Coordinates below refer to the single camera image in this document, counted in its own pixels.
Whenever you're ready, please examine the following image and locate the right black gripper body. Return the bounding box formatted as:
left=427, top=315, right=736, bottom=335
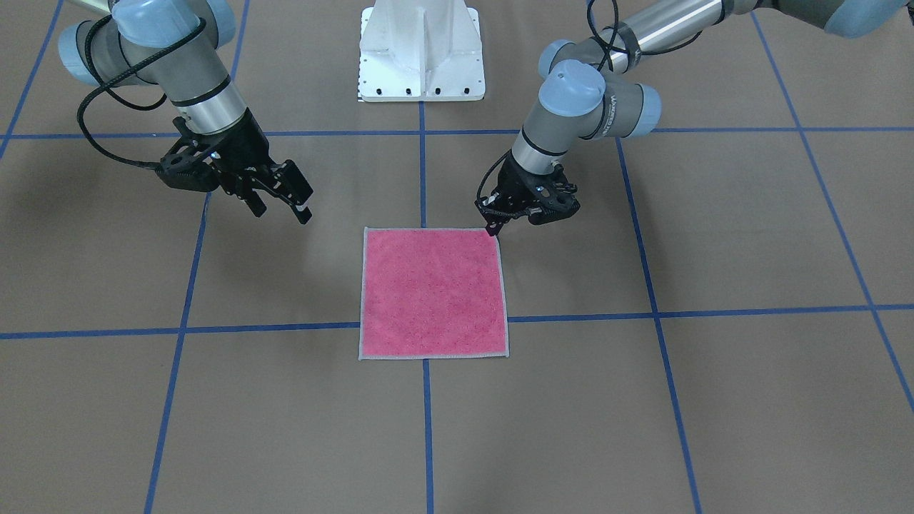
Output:
left=176, top=109, right=280, bottom=198

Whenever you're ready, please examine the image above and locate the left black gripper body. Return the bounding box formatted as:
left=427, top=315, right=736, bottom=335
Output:
left=483, top=155, right=571, bottom=221

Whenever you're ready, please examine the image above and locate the pink and grey towel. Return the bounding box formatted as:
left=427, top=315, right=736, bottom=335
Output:
left=357, top=227, right=510, bottom=361

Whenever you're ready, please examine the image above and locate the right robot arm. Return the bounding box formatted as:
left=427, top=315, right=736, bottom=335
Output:
left=58, top=1, right=313, bottom=224

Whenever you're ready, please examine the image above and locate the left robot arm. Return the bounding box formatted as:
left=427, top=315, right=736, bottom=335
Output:
left=476, top=1, right=910, bottom=236

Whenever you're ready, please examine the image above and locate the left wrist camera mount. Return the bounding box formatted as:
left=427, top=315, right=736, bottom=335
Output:
left=528, top=182, right=581, bottom=226

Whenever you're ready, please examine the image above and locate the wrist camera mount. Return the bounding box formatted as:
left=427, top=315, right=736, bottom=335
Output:
left=154, top=133, right=224, bottom=193
left=528, top=182, right=581, bottom=226

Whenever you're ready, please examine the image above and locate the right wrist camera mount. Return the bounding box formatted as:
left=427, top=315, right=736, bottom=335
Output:
left=154, top=133, right=224, bottom=193

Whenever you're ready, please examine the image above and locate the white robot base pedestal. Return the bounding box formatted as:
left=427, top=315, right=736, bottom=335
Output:
left=357, top=1, right=486, bottom=102

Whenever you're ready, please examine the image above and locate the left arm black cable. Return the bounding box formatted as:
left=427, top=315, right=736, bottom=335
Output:
left=476, top=0, right=704, bottom=215

